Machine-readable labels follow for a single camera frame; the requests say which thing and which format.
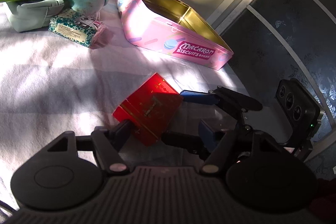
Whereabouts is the light checked blanket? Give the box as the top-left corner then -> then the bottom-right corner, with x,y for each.
0,0 -> 265,205

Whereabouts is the pink biscuit tin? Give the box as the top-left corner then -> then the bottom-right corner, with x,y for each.
114,0 -> 234,71

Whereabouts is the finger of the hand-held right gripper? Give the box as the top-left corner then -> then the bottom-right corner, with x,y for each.
180,86 -> 263,132
161,132 -> 210,161

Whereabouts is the red box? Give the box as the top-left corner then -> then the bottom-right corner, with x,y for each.
112,72 -> 184,147

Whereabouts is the teal fabric pouch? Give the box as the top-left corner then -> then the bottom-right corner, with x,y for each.
5,0 -> 65,33

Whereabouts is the green speckled pink box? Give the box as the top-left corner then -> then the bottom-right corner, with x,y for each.
48,9 -> 107,49

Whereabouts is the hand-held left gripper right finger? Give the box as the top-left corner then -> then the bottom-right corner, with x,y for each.
198,119 -> 286,174

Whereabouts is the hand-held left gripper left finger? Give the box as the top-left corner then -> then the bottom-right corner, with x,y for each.
47,120 -> 132,174

